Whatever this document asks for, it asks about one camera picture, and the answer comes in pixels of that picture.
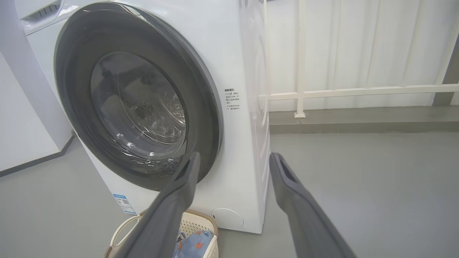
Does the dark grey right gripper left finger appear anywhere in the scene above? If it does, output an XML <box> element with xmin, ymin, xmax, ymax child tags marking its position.
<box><xmin>114</xmin><ymin>152</ymin><xmax>201</xmax><ymax>258</ymax></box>

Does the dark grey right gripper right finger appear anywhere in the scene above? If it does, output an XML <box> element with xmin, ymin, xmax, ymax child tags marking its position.
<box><xmin>269</xmin><ymin>152</ymin><xmax>357</xmax><ymax>258</ymax></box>

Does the white curtain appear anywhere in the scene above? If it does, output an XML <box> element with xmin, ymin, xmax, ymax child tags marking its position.
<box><xmin>267</xmin><ymin>0</ymin><xmax>459</xmax><ymax>111</ymax></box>

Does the white front-load washing machine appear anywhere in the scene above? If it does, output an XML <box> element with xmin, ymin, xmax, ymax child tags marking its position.
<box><xmin>14</xmin><ymin>0</ymin><xmax>271</xmax><ymax>234</ymax></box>

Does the dark round washing machine door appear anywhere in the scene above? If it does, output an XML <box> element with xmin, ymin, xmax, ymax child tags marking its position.
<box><xmin>54</xmin><ymin>2</ymin><xmax>223</xmax><ymax>191</ymax></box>

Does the cream perforated laundry basket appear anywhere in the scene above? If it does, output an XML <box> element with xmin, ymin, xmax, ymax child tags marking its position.
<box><xmin>104</xmin><ymin>209</ymin><xmax>219</xmax><ymax>258</ymax></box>

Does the cream metal railing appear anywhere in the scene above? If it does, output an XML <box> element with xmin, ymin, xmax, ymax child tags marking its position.
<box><xmin>258</xmin><ymin>0</ymin><xmax>459</xmax><ymax>119</ymax></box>

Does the blue patterned garment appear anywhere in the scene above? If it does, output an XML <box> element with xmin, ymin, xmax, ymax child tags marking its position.
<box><xmin>173</xmin><ymin>230</ymin><xmax>214</xmax><ymax>258</ymax></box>

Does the blue energy label sticker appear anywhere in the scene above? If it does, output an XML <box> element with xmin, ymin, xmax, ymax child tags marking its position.
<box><xmin>113</xmin><ymin>193</ymin><xmax>137</xmax><ymax>215</ymax></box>

